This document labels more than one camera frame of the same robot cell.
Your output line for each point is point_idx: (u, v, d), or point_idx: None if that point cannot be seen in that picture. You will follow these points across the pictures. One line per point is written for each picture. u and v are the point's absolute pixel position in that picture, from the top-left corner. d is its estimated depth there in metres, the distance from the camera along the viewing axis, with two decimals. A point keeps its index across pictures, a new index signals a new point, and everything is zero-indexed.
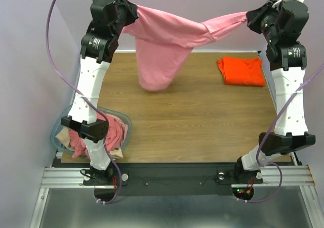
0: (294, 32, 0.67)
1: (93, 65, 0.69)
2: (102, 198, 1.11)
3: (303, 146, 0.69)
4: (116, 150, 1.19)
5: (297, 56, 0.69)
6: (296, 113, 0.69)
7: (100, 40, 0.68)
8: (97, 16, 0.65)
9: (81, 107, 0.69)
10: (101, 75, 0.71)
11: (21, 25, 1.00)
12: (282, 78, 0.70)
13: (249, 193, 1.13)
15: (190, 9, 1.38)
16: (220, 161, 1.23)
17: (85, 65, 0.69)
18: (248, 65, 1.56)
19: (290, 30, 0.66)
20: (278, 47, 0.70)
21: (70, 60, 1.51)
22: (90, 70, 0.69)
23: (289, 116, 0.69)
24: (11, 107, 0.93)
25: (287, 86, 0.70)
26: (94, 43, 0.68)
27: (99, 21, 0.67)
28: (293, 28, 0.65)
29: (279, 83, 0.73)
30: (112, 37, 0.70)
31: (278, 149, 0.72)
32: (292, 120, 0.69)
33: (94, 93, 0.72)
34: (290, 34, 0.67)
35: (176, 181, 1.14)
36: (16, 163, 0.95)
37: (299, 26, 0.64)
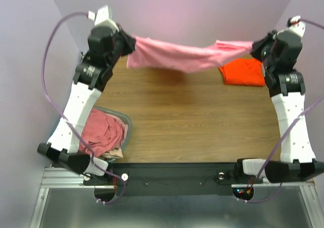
0: (290, 59, 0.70)
1: (84, 91, 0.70)
2: (102, 198, 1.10)
3: (311, 175, 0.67)
4: (116, 150, 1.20)
5: (294, 82, 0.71)
6: (300, 139, 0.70)
7: (94, 69, 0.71)
8: (93, 47, 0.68)
9: (64, 134, 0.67)
10: (90, 101, 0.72)
11: (21, 25, 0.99)
12: (282, 102, 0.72)
13: (249, 193, 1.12)
15: (191, 8, 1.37)
16: (219, 161, 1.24)
17: (77, 90, 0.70)
18: (249, 65, 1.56)
19: (286, 58, 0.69)
20: (275, 75, 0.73)
21: (70, 60, 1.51)
22: (81, 97, 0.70)
23: (293, 142, 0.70)
24: (11, 108, 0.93)
25: (288, 111, 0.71)
26: (90, 72, 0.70)
27: (95, 51, 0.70)
28: (289, 56, 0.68)
29: (280, 110, 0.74)
30: (107, 68, 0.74)
31: (285, 179, 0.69)
32: (296, 147, 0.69)
33: (80, 120, 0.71)
34: (286, 62, 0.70)
35: (176, 181, 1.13)
36: (15, 164, 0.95)
37: (294, 54, 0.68)
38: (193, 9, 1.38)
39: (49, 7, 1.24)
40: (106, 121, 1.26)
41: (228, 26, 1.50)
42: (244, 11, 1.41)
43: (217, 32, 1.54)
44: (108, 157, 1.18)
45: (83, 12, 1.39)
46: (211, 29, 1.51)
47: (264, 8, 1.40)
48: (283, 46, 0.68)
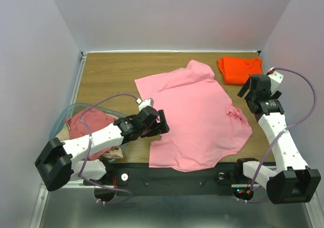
0: (266, 90, 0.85)
1: (115, 132, 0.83)
2: (102, 198, 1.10)
3: (309, 182, 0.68)
4: (116, 150, 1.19)
5: (274, 107, 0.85)
6: (289, 150, 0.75)
7: (130, 127, 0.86)
8: (142, 114, 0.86)
9: (80, 146, 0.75)
10: (114, 142, 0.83)
11: (19, 25, 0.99)
12: (267, 121, 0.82)
13: (249, 193, 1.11)
15: (190, 9, 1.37)
16: (220, 162, 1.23)
17: (112, 128, 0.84)
18: (249, 65, 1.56)
19: (261, 88, 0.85)
20: (256, 102, 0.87)
21: (70, 60, 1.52)
22: (111, 132, 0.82)
23: (283, 151, 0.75)
24: (11, 107, 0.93)
25: (274, 127, 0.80)
26: (127, 126, 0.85)
27: (139, 117, 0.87)
28: (263, 86, 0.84)
29: (267, 128, 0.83)
30: (137, 132, 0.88)
31: (283, 192, 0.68)
32: (288, 156, 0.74)
33: (97, 147, 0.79)
34: (262, 92, 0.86)
35: (176, 181, 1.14)
36: (16, 163, 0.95)
37: (267, 85, 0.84)
38: (192, 9, 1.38)
39: (48, 8, 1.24)
40: (107, 121, 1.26)
41: (228, 26, 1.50)
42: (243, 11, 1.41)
43: (217, 33, 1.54)
44: (109, 158, 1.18)
45: (82, 13, 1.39)
46: (211, 29, 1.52)
47: (264, 8, 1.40)
48: (256, 80, 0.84)
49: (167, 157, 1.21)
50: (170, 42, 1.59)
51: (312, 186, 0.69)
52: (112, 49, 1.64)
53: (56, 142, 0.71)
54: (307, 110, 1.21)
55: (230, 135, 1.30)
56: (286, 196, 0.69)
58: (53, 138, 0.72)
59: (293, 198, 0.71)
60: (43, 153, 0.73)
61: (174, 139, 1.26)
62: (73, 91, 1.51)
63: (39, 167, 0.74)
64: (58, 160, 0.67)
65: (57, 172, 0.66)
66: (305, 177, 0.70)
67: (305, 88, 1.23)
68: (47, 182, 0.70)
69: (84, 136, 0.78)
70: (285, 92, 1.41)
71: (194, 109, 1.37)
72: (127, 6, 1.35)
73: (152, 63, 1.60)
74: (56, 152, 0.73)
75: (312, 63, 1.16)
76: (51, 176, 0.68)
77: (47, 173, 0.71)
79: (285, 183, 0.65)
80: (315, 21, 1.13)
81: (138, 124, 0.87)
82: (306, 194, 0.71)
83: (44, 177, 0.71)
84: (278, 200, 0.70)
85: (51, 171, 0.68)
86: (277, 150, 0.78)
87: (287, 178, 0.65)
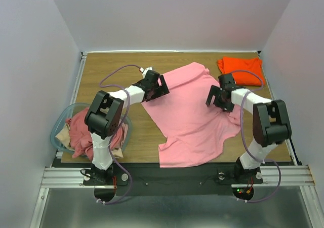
0: (231, 82, 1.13)
1: (137, 88, 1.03)
2: (102, 198, 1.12)
3: (278, 109, 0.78)
4: (116, 150, 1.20)
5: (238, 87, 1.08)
6: (254, 97, 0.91)
7: (144, 87, 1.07)
8: (148, 76, 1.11)
9: (120, 96, 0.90)
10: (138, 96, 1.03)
11: (18, 25, 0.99)
12: (236, 94, 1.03)
13: (249, 193, 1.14)
15: (190, 9, 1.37)
16: (220, 162, 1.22)
17: (133, 87, 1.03)
18: (249, 65, 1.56)
19: (227, 80, 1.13)
20: (226, 89, 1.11)
21: (70, 60, 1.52)
22: (136, 88, 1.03)
23: (253, 98, 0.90)
24: (11, 107, 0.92)
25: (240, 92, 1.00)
26: (142, 86, 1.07)
27: (147, 79, 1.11)
28: (227, 79, 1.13)
29: (239, 100, 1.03)
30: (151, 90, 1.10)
31: (264, 119, 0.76)
32: (256, 99, 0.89)
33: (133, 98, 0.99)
34: (228, 84, 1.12)
35: (176, 181, 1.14)
36: (16, 163, 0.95)
37: (228, 77, 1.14)
38: (193, 9, 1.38)
39: (48, 10, 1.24)
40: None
41: (228, 26, 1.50)
42: (243, 11, 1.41)
43: (217, 33, 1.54)
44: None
45: (82, 13, 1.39)
46: (211, 29, 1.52)
47: (264, 8, 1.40)
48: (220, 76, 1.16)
49: (175, 155, 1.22)
50: (170, 42, 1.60)
51: (286, 116, 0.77)
52: (112, 49, 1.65)
53: (104, 92, 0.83)
54: (307, 110, 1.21)
55: (228, 129, 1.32)
56: (268, 128, 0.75)
58: (99, 90, 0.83)
59: (276, 131, 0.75)
60: (92, 104, 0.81)
61: (179, 137, 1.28)
62: (73, 91, 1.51)
63: (90, 120, 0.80)
64: (114, 102, 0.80)
65: (116, 110, 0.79)
66: (276, 109, 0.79)
67: (305, 88, 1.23)
68: (104, 127, 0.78)
69: (120, 91, 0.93)
70: (285, 92, 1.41)
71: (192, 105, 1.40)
72: (127, 6, 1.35)
73: (152, 63, 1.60)
74: (102, 104, 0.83)
75: (312, 63, 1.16)
76: (110, 116, 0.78)
77: (100, 120, 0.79)
79: (259, 111, 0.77)
80: (315, 21, 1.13)
81: (148, 84, 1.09)
82: (284, 122, 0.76)
83: (99, 124, 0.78)
84: (264, 136, 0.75)
85: (108, 113, 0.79)
86: (249, 102, 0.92)
87: (258, 106, 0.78)
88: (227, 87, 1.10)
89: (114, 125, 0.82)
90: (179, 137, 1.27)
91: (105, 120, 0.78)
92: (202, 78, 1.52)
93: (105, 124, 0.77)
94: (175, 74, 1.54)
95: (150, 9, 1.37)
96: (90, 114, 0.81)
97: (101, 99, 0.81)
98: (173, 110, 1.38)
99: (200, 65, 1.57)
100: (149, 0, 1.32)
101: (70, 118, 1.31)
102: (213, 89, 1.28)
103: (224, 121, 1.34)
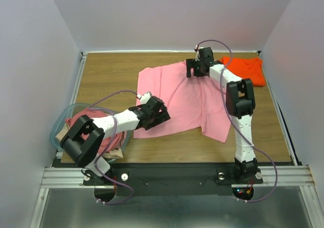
0: (209, 56, 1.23)
1: (131, 116, 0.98)
2: (102, 198, 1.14)
3: (246, 87, 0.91)
4: (116, 150, 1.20)
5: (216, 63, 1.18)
6: (228, 75, 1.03)
7: (142, 114, 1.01)
8: (150, 102, 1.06)
9: (107, 122, 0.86)
10: (130, 123, 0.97)
11: (19, 25, 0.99)
12: (213, 70, 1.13)
13: (249, 193, 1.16)
15: (190, 9, 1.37)
16: (221, 162, 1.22)
17: (127, 114, 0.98)
18: (249, 65, 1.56)
19: (206, 54, 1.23)
20: (205, 64, 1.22)
21: (70, 60, 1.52)
22: (129, 116, 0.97)
23: (228, 77, 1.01)
24: (10, 107, 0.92)
25: (217, 69, 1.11)
26: (139, 112, 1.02)
27: (149, 105, 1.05)
28: (206, 53, 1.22)
29: (215, 76, 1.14)
30: (149, 118, 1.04)
31: (234, 96, 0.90)
32: (230, 78, 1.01)
33: (121, 125, 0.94)
34: (208, 58, 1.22)
35: (176, 181, 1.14)
36: (16, 163, 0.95)
37: (208, 51, 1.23)
38: (193, 9, 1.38)
39: (48, 9, 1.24)
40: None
41: (228, 26, 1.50)
42: (243, 11, 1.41)
43: (217, 33, 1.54)
44: (108, 157, 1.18)
45: (82, 13, 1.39)
46: (211, 30, 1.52)
47: (264, 8, 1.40)
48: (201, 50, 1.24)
49: (217, 128, 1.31)
50: (170, 42, 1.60)
51: (252, 91, 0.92)
52: (112, 48, 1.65)
53: (86, 119, 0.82)
54: (307, 110, 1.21)
55: (215, 93, 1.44)
56: (237, 102, 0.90)
58: (83, 116, 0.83)
59: (245, 107, 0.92)
60: (72, 129, 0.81)
61: (202, 115, 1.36)
62: (73, 91, 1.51)
63: (66, 145, 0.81)
64: (92, 132, 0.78)
65: (92, 143, 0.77)
66: (244, 87, 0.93)
67: (305, 88, 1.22)
68: (77, 156, 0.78)
69: (108, 118, 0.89)
70: (285, 92, 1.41)
71: (178, 88, 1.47)
72: (127, 7, 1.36)
73: (152, 63, 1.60)
74: (83, 129, 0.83)
75: (313, 63, 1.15)
76: (84, 149, 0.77)
77: (76, 148, 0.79)
79: (231, 90, 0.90)
80: (315, 20, 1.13)
81: (148, 111, 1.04)
82: (250, 98, 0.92)
83: (73, 153, 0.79)
84: (234, 111, 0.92)
85: (83, 145, 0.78)
86: (225, 80, 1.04)
87: (231, 86, 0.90)
88: (205, 61, 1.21)
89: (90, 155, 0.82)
90: (204, 115, 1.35)
91: (79, 150, 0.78)
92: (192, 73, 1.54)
93: (78, 155, 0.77)
94: (138, 83, 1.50)
95: (150, 8, 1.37)
96: (68, 139, 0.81)
97: (81, 125, 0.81)
98: (172, 107, 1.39)
99: (149, 70, 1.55)
100: (148, 0, 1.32)
101: (70, 118, 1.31)
102: (189, 63, 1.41)
103: (208, 90, 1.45)
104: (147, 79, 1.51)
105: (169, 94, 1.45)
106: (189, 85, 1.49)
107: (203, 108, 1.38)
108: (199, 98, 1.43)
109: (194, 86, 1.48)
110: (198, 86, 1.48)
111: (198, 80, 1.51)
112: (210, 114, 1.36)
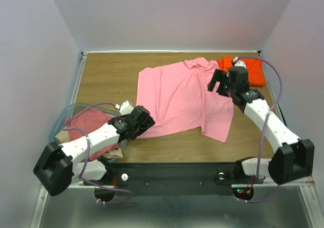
0: (244, 82, 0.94)
1: (111, 131, 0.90)
2: (102, 198, 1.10)
3: (304, 152, 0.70)
4: (116, 150, 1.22)
5: (254, 96, 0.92)
6: (279, 127, 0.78)
7: (124, 126, 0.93)
8: (134, 112, 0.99)
9: (78, 148, 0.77)
10: (110, 140, 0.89)
11: (19, 24, 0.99)
12: (252, 109, 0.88)
13: (249, 193, 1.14)
15: (190, 8, 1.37)
16: (221, 162, 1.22)
17: (104, 129, 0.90)
18: (249, 65, 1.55)
19: (240, 80, 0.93)
20: (238, 94, 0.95)
21: (71, 60, 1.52)
22: (107, 132, 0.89)
23: (274, 129, 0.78)
24: (10, 106, 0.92)
25: (259, 112, 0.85)
26: (121, 124, 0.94)
27: (133, 115, 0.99)
28: (242, 79, 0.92)
29: (254, 115, 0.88)
30: (132, 129, 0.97)
31: (287, 165, 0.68)
32: (280, 132, 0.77)
33: (96, 146, 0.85)
34: (242, 84, 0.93)
35: (176, 181, 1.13)
36: (15, 162, 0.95)
37: (245, 77, 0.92)
38: (193, 9, 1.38)
39: (48, 9, 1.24)
40: (106, 121, 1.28)
41: (228, 26, 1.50)
42: (244, 11, 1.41)
43: (217, 33, 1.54)
44: (108, 158, 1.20)
45: (82, 13, 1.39)
46: (211, 29, 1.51)
47: (264, 8, 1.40)
48: (234, 73, 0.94)
49: (216, 128, 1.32)
50: (170, 42, 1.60)
51: (310, 157, 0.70)
52: (112, 48, 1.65)
53: (54, 146, 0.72)
54: (308, 110, 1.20)
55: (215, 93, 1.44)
56: (289, 172, 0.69)
58: (51, 143, 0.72)
59: (296, 176, 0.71)
60: (41, 158, 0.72)
61: (203, 115, 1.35)
62: (73, 91, 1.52)
63: (38, 174, 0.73)
64: (59, 163, 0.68)
65: (59, 175, 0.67)
66: (299, 150, 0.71)
67: (305, 88, 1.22)
68: (47, 187, 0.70)
69: (81, 139, 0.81)
70: (285, 92, 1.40)
71: (177, 89, 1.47)
72: (127, 7, 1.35)
73: (152, 63, 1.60)
74: (54, 156, 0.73)
75: (313, 63, 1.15)
76: (52, 180, 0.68)
77: (46, 178, 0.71)
79: (285, 159, 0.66)
80: (316, 20, 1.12)
81: (132, 122, 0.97)
82: (307, 166, 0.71)
83: (45, 183, 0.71)
84: (284, 182, 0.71)
85: (52, 176, 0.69)
86: (273, 137, 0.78)
87: (285, 154, 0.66)
88: (239, 91, 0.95)
89: (65, 184, 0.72)
90: (204, 115, 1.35)
91: (49, 181, 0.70)
92: (191, 72, 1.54)
93: (47, 186, 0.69)
94: (138, 82, 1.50)
95: (150, 8, 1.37)
96: (39, 167, 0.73)
97: (49, 154, 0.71)
98: (172, 108, 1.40)
99: (149, 70, 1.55)
100: (148, 0, 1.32)
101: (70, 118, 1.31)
102: (216, 74, 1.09)
103: (208, 90, 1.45)
104: (147, 79, 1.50)
105: (169, 94, 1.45)
106: (189, 85, 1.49)
107: (203, 108, 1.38)
108: (200, 98, 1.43)
109: (194, 86, 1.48)
110: (198, 86, 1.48)
111: (198, 80, 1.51)
112: (210, 115, 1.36)
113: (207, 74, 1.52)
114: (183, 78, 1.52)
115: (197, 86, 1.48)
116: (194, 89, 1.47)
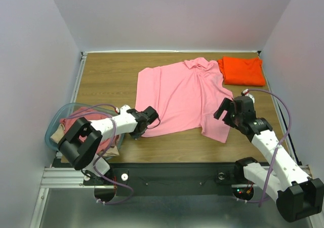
0: (250, 111, 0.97)
1: (130, 119, 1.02)
2: (102, 198, 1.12)
3: (314, 191, 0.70)
4: (112, 148, 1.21)
5: (262, 125, 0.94)
6: (288, 164, 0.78)
7: (140, 116, 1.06)
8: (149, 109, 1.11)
9: (105, 125, 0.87)
10: (129, 125, 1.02)
11: (19, 25, 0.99)
12: (260, 140, 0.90)
13: (249, 193, 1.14)
15: (190, 8, 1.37)
16: (221, 161, 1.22)
17: (124, 116, 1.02)
18: (249, 65, 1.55)
19: (246, 109, 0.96)
20: (245, 124, 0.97)
21: (71, 60, 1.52)
22: (127, 118, 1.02)
23: (283, 163, 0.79)
24: (10, 106, 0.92)
25: (268, 145, 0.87)
26: (137, 115, 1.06)
27: (146, 111, 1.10)
28: (248, 108, 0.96)
29: (261, 147, 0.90)
30: (146, 122, 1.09)
31: (295, 204, 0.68)
32: (289, 168, 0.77)
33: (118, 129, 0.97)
34: (248, 113, 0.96)
35: (175, 181, 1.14)
36: (15, 162, 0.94)
37: (251, 107, 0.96)
38: (193, 9, 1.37)
39: (48, 9, 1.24)
40: None
41: (228, 26, 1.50)
42: (244, 10, 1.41)
43: (217, 33, 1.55)
44: (105, 156, 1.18)
45: (82, 12, 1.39)
46: (211, 29, 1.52)
47: (264, 8, 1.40)
48: (240, 103, 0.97)
49: (217, 129, 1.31)
50: (170, 42, 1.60)
51: (320, 196, 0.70)
52: (113, 48, 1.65)
53: (83, 121, 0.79)
54: (307, 110, 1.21)
55: (215, 93, 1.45)
56: (298, 211, 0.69)
58: (80, 117, 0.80)
59: (305, 214, 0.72)
60: (69, 132, 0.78)
61: (203, 115, 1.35)
62: (73, 91, 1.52)
63: (63, 147, 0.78)
64: (90, 136, 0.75)
65: (90, 145, 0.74)
66: (309, 189, 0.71)
67: (305, 88, 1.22)
68: (74, 159, 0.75)
69: (107, 119, 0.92)
70: (285, 92, 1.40)
71: (177, 89, 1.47)
72: (127, 7, 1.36)
73: (152, 63, 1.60)
74: (80, 131, 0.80)
75: (313, 64, 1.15)
76: (81, 151, 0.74)
77: (73, 150, 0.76)
79: (295, 200, 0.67)
80: (316, 20, 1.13)
81: (146, 115, 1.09)
82: (316, 205, 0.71)
83: (70, 156, 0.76)
84: (292, 219, 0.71)
85: (81, 147, 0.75)
86: (282, 174, 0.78)
87: (295, 195, 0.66)
88: (246, 121, 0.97)
89: (88, 158, 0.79)
90: (204, 114, 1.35)
91: (76, 153, 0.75)
92: (191, 72, 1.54)
93: (75, 157, 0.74)
94: (138, 82, 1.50)
95: (151, 9, 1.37)
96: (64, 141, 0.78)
97: (78, 127, 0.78)
98: (172, 107, 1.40)
99: (150, 70, 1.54)
100: (148, 0, 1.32)
101: (64, 118, 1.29)
102: (225, 103, 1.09)
103: (209, 90, 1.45)
104: (147, 79, 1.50)
105: (169, 94, 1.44)
106: (189, 84, 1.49)
107: (203, 108, 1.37)
108: (200, 98, 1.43)
109: (194, 86, 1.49)
110: (198, 86, 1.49)
111: (198, 80, 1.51)
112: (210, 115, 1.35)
113: (207, 74, 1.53)
114: (183, 78, 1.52)
115: (197, 86, 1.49)
116: (195, 88, 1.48)
